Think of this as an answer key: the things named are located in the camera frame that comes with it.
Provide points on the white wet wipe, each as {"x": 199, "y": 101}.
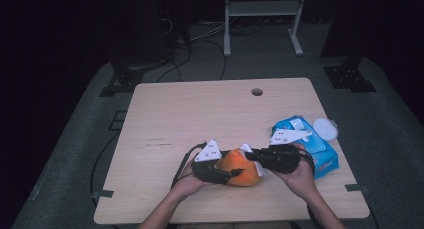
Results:
{"x": 246, "y": 147}

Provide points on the white oval plastic lid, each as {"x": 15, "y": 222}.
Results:
{"x": 325, "y": 129}

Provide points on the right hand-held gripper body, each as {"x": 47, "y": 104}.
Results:
{"x": 280, "y": 159}

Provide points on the black tripod stand base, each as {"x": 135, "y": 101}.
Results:
{"x": 126, "y": 79}

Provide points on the person's right hand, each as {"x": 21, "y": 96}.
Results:
{"x": 300, "y": 180}

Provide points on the blue wet wipes pack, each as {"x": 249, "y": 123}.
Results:
{"x": 321, "y": 155}

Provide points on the white metal stand frame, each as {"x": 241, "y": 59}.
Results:
{"x": 263, "y": 8}

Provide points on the black tape strip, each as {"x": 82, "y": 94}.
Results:
{"x": 356, "y": 188}
{"x": 102, "y": 193}

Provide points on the black stand base plate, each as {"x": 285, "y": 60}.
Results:
{"x": 350, "y": 78}

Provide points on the orange plush toy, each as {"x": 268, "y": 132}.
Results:
{"x": 245, "y": 175}

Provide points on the person's left hand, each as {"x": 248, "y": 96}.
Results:
{"x": 190, "y": 185}

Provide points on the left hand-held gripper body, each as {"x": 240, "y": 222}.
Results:
{"x": 206, "y": 170}

